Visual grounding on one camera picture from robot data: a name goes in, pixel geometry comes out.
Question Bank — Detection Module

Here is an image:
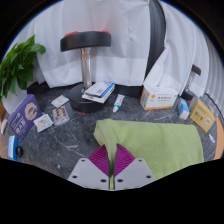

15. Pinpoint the white tube with teal cap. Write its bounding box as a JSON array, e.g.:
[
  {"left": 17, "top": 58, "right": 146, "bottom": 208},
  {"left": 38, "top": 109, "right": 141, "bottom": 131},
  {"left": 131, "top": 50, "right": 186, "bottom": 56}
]
[{"left": 112, "top": 93, "right": 126, "bottom": 114}]

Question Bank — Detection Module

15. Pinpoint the green towel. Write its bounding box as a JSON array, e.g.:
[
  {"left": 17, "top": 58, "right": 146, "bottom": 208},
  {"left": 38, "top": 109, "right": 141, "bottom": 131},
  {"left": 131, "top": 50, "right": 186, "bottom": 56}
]
[{"left": 93, "top": 118, "right": 205, "bottom": 191}]

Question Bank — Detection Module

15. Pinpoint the small blue-white carton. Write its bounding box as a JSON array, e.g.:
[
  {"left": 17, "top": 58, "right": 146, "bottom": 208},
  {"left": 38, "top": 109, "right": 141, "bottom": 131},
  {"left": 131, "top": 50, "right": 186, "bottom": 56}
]
[{"left": 178, "top": 97, "right": 191, "bottom": 121}]

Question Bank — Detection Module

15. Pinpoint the black stool with red top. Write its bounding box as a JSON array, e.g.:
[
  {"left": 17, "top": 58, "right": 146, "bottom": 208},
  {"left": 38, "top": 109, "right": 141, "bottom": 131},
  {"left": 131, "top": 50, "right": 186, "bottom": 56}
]
[
  {"left": 59, "top": 30, "right": 116, "bottom": 114},
  {"left": 181, "top": 64, "right": 202, "bottom": 102}
]

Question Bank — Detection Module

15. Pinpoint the stack of white-blue booklets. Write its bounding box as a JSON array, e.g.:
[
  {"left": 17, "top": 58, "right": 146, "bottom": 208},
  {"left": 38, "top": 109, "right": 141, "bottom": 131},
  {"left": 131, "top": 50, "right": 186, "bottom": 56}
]
[{"left": 81, "top": 81, "right": 116, "bottom": 104}]

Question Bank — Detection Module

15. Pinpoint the yellow cardboard box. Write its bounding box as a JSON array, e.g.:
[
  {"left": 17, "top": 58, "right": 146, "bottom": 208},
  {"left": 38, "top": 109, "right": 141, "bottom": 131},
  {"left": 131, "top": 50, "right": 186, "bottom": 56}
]
[{"left": 189, "top": 98, "right": 216, "bottom": 133}]

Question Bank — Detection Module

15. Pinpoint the flat white packet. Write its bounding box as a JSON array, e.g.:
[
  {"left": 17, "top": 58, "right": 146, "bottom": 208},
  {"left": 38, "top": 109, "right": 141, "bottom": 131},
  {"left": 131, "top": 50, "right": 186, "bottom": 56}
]
[{"left": 0, "top": 118, "right": 8, "bottom": 135}]

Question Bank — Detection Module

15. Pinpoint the white and orange tissue box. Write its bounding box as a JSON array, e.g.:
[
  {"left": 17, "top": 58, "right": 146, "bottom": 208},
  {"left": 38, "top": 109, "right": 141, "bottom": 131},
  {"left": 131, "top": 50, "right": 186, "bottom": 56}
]
[{"left": 139, "top": 84, "right": 180, "bottom": 111}]

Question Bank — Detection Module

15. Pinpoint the white curtain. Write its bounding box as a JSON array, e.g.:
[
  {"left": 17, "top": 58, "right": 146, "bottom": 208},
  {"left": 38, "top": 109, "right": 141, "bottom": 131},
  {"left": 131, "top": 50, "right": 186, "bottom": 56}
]
[
  {"left": 143, "top": 0, "right": 224, "bottom": 106},
  {"left": 9, "top": 0, "right": 152, "bottom": 90}
]

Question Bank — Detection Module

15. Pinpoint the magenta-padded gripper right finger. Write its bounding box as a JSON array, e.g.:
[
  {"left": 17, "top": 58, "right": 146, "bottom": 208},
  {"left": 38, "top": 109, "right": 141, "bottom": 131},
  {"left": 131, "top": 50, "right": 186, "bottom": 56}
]
[{"left": 114, "top": 143, "right": 157, "bottom": 191}]

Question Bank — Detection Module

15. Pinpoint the orange wooden desk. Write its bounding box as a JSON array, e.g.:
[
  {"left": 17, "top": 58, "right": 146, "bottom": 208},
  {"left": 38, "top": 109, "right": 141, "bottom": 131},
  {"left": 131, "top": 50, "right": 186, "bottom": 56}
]
[{"left": 214, "top": 116, "right": 224, "bottom": 160}]

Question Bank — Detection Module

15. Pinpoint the green plant in white pot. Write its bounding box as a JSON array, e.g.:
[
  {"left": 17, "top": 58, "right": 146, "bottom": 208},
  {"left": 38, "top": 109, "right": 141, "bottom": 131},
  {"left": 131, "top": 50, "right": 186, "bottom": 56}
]
[{"left": 0, "top": 34, "right": 47, "bottom": 114}]

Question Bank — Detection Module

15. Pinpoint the blister pack of pills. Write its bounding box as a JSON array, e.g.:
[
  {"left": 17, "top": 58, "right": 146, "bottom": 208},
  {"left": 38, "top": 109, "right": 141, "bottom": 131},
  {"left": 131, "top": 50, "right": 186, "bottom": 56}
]
[{"left": 52, "top": 106, "right": 71, "bottom": 126}]

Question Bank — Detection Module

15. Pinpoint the white sachet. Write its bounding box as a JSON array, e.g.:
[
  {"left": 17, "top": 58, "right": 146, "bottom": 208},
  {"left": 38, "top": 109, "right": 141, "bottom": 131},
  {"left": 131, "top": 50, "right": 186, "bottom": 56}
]
[{"left": 33, "top": 113, "right": 54, "bottom": 133}]

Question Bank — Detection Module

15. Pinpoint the white printed card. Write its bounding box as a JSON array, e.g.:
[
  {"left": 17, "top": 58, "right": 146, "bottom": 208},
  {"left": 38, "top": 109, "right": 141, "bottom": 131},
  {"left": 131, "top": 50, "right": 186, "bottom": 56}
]
[{"left": 51, "top": 94, "right": 70, "bottom": 108}]

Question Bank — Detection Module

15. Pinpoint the blue and white box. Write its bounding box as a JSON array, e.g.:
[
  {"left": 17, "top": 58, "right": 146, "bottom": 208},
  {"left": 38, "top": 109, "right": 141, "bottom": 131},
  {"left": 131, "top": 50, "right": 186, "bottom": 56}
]
[{"left": 7, "top": 134, "right": 19, "bottom": 162}]

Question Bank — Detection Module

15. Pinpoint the purple cardboard box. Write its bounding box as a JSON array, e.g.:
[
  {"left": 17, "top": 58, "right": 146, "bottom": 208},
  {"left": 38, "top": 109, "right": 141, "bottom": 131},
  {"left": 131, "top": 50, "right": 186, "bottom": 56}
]
[{"left": 7, "top": 93, "right": 43, "bottom": 141}]

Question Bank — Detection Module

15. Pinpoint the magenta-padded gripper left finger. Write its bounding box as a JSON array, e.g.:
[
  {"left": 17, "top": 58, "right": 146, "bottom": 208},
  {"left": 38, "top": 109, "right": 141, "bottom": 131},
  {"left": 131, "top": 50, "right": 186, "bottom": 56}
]
[{"left": 67, "top": 143, "right": 111, "bottom": 191}]

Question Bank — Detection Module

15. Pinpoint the small black round object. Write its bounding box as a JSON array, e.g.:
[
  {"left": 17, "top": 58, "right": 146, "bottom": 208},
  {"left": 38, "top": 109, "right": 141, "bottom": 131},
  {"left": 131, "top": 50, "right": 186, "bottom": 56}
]
[{"left": 15, "top": 145, "right": 24, "bottom": 159}]

